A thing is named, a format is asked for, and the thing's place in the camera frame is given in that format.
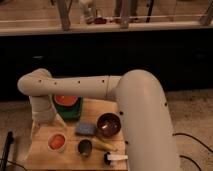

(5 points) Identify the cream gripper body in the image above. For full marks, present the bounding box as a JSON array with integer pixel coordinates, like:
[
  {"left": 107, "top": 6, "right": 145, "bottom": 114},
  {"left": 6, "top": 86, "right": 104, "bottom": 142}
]
[{"left": 32, "top": 115, "right": 66, "bottom": 133}]

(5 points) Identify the red apple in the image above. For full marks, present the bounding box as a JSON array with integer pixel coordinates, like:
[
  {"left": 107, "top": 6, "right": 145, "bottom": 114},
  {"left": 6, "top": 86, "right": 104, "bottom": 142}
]
[{"left": 50, "top": 135, "right": 64, "bottom": 149}]

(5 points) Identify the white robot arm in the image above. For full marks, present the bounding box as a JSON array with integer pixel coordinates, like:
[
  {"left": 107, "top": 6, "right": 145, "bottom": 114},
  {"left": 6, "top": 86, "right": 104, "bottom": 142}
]
[{"left": 17, "top": 68, "right": 181, "bottom": 171}]

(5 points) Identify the white paper cup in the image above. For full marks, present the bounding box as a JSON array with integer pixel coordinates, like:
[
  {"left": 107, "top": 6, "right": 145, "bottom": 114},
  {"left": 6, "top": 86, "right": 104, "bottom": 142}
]
[{"left": 47, "top": 133, "right": 66, "bottom": 152}]

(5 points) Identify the small metal cup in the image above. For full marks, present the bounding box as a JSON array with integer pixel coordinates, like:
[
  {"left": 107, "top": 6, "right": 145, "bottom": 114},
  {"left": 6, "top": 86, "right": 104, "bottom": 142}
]
[{"left": 77, "top": 139, "right": 92, "bottom": 157}]

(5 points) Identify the green plastic tray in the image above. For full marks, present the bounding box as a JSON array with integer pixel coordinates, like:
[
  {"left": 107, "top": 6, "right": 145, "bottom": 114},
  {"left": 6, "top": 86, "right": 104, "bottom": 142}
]
[{"left": 53, "top": 95, "right": 83, "bottom": 121}]

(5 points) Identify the orange plate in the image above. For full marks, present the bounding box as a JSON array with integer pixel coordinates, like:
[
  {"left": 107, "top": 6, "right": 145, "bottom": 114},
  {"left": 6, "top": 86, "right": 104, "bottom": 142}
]
[{"left": 54, "top": 95, "right": 77, "bottom": 106}]

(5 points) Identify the black stand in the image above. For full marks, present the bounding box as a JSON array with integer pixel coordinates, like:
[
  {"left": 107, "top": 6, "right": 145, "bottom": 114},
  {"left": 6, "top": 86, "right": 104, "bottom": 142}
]
[{"left": 0, "top": 131, "right": 14, "bottom": 171}]

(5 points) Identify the blue sponge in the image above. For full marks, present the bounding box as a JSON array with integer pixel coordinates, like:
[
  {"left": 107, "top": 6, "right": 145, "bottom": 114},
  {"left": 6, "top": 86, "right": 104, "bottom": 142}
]
[{"left": 75, "top": 122, "right": 96, "bottom": 136}]

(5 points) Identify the yellow banana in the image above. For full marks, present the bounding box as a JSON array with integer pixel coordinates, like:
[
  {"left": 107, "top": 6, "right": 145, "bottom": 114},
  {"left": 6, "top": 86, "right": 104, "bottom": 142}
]
[{"left": 92, "top": 138, "right": 116, "bottom": 151}]

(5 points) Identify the dark red bowl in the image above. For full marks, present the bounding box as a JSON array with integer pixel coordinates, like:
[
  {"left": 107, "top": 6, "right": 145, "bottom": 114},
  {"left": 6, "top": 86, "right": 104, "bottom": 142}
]
[{"left": 97, "top": 113, "right": 121, "bottom": 138}]

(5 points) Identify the white handled brush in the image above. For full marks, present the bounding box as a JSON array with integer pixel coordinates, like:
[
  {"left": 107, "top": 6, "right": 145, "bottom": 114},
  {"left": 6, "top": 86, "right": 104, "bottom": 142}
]
[{"left": 104, "top": 152, "right": 128, "bottom": 165}]

